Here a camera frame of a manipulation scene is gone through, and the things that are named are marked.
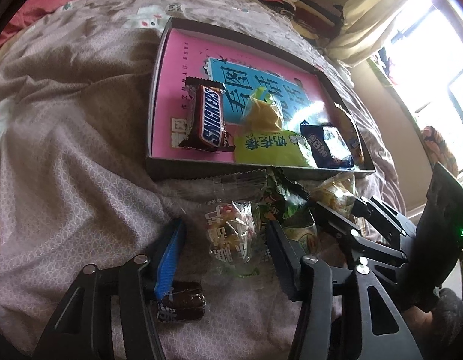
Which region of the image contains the floral patterned cloth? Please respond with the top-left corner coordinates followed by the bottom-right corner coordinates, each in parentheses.
top-left (421, 125), bottom-right (459, 175)

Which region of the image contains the gold and white snack packet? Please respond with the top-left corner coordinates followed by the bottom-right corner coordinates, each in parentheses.
top-left (334, 105), bottom-right (365, 164)

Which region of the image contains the pink and blue book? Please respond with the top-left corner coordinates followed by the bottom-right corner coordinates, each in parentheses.
top-left (151, 28), bottom-right (363, 167)

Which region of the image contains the brown chocolate bar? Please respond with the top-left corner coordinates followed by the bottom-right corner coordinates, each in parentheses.
top-left (178, 76), bottom-right (236, 153)

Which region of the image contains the pile of folded clothes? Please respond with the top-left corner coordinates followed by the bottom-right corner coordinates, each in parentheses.
top-left (247, 0), bottom-right (346, 40)

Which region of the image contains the blue cookie packet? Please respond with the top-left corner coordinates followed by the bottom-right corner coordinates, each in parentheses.
top-left (300, 122), bottom-right (355, 169)

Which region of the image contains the pink book box tray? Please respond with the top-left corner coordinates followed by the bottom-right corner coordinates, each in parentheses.
top-left (145, 17), bottom-right (375, 181)

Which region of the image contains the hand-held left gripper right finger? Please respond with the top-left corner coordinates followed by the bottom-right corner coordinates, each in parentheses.
top-left (266, 219), bottom-right (423, 360)

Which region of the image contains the cream curtain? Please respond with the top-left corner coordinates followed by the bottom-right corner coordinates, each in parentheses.
top-left (325, 0), bottom-right (427, 68)

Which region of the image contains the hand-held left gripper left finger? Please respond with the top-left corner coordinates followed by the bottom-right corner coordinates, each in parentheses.
top-left (33, 218), bottom-right (187, 360)

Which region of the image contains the dark green snack packet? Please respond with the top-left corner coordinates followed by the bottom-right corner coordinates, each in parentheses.
top-left (259, 167), bottom-right (318, 229)

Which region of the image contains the clear candy packet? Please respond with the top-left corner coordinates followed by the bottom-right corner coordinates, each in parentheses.
top-left (205, 169), bottom-right (270, 274)

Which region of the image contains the person's right forearm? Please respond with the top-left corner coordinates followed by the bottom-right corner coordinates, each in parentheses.
top-left (404, 289), bottom-right (463, 349)

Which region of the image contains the window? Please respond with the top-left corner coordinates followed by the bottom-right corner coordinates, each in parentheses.
top-left (366, 0), bottom-right (463, 181)

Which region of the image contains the yellow-green candy wrapper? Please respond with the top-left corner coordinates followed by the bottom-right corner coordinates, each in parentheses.
top-left (242, 86), bottom-right (285, 136)

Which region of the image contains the orange-edged cracker packet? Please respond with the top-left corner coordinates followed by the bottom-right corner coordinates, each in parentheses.
top-left (310, 174), bottom-right (357, 218)

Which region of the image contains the brown cake packet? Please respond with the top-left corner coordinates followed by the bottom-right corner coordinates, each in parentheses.
top-left (157, 280), bottom-right (206, 323)

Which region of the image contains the yellow snack packet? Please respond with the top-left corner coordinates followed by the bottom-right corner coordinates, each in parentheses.
top-left (233, 129), bottom-right (318, 169)

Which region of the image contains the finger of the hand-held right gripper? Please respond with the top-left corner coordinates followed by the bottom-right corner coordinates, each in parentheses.
top-left (351, 196), bottom-right (417, 250)
top-left (309, 198), bottom-right (408, 271)

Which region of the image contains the light green snack packet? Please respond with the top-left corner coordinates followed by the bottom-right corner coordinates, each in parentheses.
top-left (282, 223), bottom-right (320, 257)

